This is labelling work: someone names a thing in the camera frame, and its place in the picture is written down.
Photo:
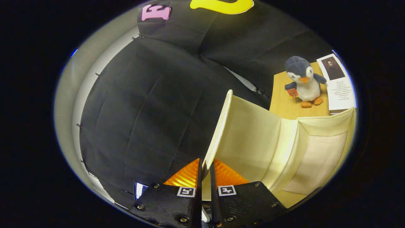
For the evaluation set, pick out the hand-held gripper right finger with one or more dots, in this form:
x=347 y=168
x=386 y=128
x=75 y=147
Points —
x=215 y=202

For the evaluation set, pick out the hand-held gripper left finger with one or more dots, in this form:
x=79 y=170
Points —
x=199 y=202

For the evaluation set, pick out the beige fabric storage box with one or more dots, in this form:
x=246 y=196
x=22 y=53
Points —
x=253 y=139

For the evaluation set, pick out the black backdrop cloth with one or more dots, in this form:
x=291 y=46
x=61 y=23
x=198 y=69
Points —
x=152 y=110

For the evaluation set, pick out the penguin plush toy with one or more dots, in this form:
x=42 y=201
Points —
x=305 y=87

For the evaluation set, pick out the white book with portrait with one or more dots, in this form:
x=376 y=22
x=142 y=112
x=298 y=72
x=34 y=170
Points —
x=340 y=88

